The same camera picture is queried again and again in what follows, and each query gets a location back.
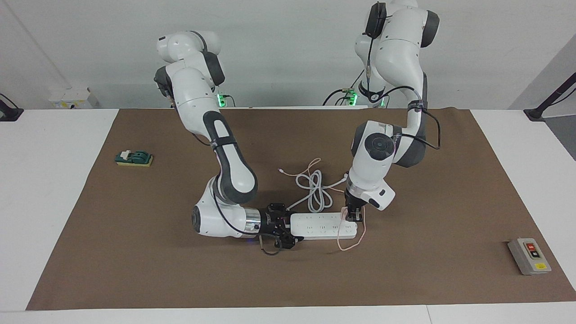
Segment white power strip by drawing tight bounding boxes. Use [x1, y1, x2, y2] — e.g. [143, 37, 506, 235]
[290, 212, 358, 240]

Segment pink charging cable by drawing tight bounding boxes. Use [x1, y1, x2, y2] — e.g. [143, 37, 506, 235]
[278, 157, 367, 252]

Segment brown table mat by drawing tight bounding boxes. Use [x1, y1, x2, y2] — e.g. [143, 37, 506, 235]
[26, 107, 576, 311]

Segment white box with yellow labels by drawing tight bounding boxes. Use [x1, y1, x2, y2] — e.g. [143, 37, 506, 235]
[49, 87, 100, 109]

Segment white power cord with plug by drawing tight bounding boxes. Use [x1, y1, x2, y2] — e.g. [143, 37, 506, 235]
[286, 169, 351, 214]

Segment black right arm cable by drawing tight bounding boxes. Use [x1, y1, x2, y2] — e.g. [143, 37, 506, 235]
[165, 85, 283, 257]

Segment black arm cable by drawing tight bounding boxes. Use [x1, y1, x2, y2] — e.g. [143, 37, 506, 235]
[165, 85, 283, 257]
[364, 13, 441, 151]

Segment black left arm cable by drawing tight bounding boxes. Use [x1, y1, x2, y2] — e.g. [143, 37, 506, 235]
[364, 13, 441, 151]

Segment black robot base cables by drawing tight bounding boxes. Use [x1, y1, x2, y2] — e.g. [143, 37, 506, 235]
[322, 68, 366, 107]

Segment grey on-off switch box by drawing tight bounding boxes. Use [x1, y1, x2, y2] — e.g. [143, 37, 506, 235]
[508, 238, 552, 276]

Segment black clamp mount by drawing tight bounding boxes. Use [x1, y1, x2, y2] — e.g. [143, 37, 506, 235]
[0, 92, 24, 122]

